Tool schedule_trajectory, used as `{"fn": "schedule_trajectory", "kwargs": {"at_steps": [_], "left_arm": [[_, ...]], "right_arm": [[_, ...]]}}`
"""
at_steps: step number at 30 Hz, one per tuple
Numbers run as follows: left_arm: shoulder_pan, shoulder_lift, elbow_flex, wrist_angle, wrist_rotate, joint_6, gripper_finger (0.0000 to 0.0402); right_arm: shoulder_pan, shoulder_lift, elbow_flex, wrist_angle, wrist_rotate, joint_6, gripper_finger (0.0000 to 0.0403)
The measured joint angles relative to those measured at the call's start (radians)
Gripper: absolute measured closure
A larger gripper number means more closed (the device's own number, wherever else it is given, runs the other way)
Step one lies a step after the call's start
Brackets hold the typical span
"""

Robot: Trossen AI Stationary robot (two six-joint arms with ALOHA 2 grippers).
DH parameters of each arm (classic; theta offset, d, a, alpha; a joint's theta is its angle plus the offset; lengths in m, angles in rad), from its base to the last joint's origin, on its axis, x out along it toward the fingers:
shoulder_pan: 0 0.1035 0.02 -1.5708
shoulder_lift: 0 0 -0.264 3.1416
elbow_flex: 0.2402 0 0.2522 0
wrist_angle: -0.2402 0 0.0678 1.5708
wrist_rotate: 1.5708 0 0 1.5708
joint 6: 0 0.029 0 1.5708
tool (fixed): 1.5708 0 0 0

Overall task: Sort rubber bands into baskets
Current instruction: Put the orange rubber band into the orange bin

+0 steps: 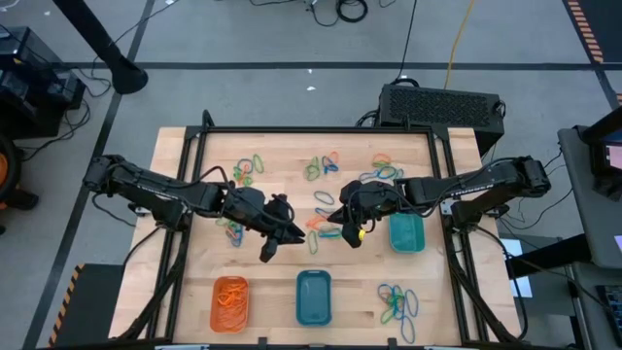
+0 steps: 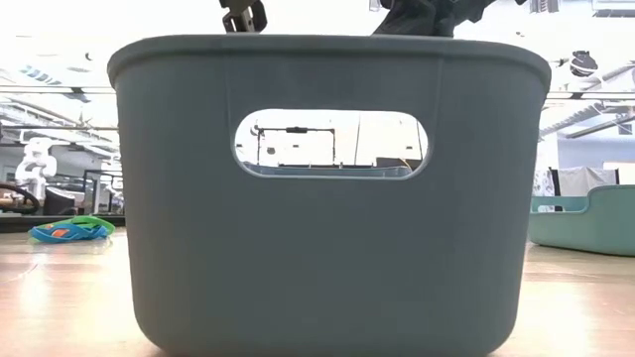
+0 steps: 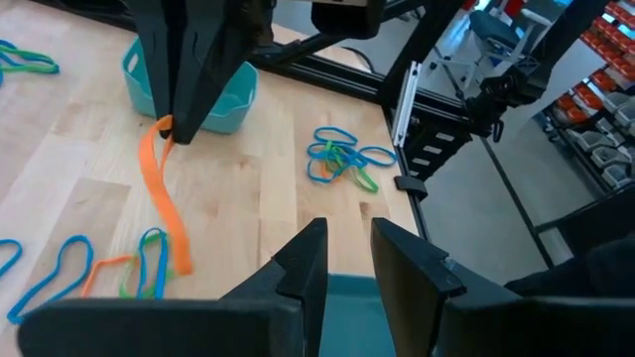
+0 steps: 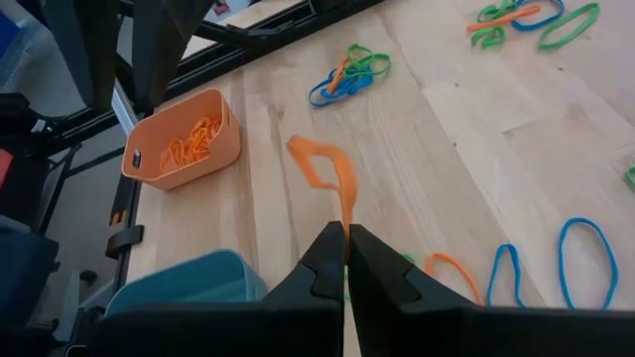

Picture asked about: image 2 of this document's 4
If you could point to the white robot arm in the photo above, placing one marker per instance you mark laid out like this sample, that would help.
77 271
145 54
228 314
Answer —
37 163

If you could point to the black bin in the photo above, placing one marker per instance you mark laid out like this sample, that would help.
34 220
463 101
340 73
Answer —
59 203

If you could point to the white cloth cover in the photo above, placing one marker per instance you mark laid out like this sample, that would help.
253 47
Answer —
585 181

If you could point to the green rubber band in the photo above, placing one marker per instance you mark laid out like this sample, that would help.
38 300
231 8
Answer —
94 221

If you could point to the blue plastic basket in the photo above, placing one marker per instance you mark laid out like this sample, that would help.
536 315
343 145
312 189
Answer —
317 248

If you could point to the green plastic basket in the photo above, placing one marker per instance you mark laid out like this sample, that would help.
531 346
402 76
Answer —
595 228

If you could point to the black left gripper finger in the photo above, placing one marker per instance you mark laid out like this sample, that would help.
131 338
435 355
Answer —
243 20

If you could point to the black white ceiling device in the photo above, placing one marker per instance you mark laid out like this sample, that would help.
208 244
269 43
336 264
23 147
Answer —
583 64

